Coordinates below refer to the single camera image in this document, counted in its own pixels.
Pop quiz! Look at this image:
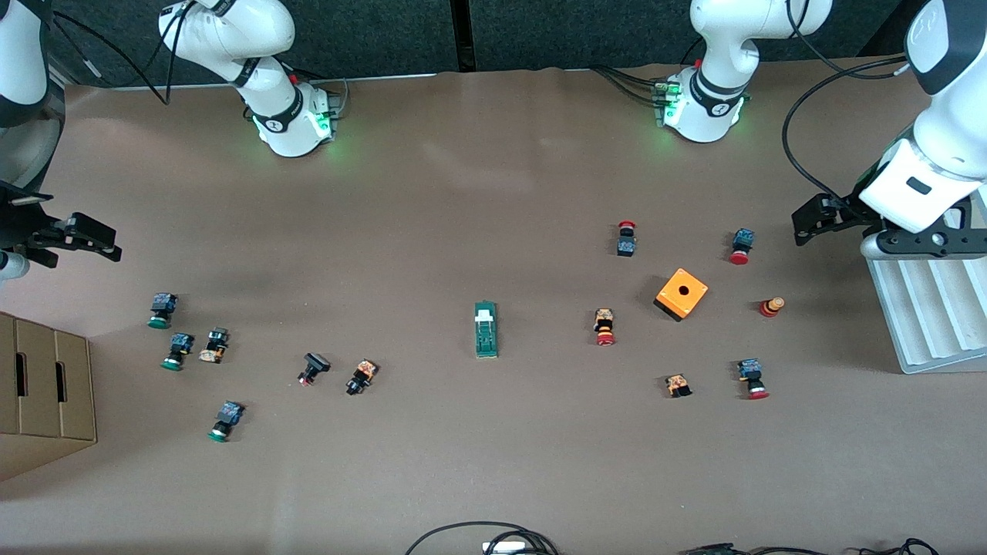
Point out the black button orange block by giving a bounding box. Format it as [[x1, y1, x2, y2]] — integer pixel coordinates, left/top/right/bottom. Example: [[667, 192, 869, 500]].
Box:
[[345, 358, 379, 396]]

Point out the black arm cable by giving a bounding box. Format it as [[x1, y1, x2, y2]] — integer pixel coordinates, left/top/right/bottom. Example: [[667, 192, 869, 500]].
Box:
[[46, 0, 194, 105], [783, 0, 930, 209]]

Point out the black looped cable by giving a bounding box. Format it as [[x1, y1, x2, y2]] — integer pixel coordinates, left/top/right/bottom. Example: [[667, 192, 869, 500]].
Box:
[[405, 521, 560, 555]]

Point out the green load switch white handle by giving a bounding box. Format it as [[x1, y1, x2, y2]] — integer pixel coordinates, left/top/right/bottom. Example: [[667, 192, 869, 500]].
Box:
[[473, 301, 500, 359]]

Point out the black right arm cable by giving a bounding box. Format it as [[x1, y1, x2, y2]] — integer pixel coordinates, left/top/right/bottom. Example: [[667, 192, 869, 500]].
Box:
[[46, 0, 194, 105]]

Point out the black square red button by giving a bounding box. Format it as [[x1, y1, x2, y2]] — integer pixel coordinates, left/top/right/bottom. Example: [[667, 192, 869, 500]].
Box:
[[297, 352, 332, 387]]

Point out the thin black curled cable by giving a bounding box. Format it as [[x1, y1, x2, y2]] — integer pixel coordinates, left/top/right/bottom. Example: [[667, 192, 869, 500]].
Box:
[[857, 537, 940, 555]]

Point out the orange button enclosure box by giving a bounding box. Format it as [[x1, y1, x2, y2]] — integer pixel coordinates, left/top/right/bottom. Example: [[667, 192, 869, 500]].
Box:
[[654, 267, 709, 323]]

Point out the brown cardboard box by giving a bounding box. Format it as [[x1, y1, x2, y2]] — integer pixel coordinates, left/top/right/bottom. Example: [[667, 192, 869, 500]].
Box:
[[0, 311, 99, 483]]

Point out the grey ridged tray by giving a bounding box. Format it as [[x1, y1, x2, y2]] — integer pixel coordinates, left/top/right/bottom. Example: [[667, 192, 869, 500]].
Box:
[[864, 189, 987, 375]]

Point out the brown paper table cover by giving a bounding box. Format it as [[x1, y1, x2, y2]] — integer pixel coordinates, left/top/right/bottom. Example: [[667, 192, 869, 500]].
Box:
[[0, 42, 987, 555]]

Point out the black base cable bundle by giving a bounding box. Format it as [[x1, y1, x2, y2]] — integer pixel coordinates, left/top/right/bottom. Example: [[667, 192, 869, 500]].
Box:
[[594, 66, 672, 109]]

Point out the green push button blue block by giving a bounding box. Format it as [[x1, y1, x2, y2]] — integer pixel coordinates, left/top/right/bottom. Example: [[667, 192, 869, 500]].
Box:
[[147, 292, 179, 330], [207, 400, 246, 443], [160, 332, 195, 372]]

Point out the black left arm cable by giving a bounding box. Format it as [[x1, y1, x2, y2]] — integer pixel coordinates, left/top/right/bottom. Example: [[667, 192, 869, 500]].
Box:
[[783, 0, 930, 209]]

